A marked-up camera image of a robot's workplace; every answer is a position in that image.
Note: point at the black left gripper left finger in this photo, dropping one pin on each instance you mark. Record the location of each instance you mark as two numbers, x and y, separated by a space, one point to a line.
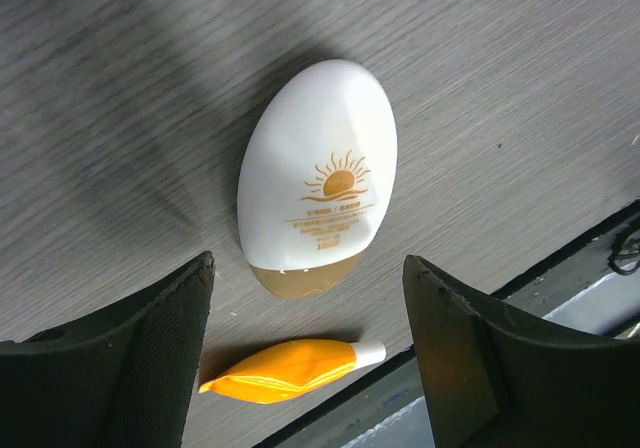
121 376

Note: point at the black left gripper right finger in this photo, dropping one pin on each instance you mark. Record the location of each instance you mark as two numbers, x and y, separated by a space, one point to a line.
494 375

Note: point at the orange cream tube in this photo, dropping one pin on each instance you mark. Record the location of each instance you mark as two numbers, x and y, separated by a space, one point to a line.
292 369

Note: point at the white oval compact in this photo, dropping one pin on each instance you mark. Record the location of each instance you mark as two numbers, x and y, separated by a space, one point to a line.
317 178

